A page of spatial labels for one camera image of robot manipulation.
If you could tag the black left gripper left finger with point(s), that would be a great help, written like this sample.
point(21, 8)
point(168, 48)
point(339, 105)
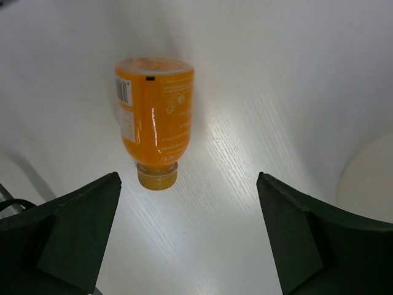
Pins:
point(58, 247)

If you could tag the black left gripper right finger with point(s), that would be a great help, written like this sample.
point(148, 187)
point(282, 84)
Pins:
point(321, 249)

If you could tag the white cylindrical bin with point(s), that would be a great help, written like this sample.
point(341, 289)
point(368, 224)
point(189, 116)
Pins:
point(365, 187)

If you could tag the orange juice bottle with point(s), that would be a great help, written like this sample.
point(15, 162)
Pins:
point(155, 97)

